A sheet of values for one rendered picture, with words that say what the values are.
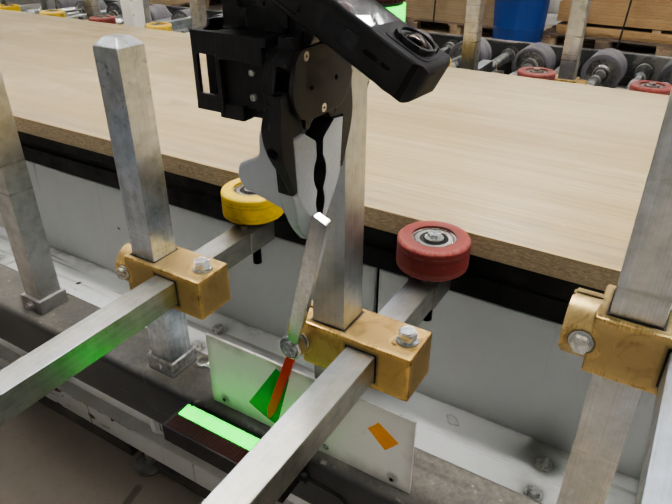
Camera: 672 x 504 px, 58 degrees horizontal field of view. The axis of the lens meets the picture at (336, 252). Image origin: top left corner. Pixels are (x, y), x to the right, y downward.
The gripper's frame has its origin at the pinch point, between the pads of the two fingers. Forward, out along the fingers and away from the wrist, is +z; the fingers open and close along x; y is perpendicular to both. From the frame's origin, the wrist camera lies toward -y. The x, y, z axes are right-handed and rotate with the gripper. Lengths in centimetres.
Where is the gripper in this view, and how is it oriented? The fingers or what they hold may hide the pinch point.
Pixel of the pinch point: (315, 224)
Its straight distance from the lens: 45.2
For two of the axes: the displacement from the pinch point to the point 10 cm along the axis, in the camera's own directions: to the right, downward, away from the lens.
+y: -8.6, -2.6, 4.4
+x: -5.2, 4.3, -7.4
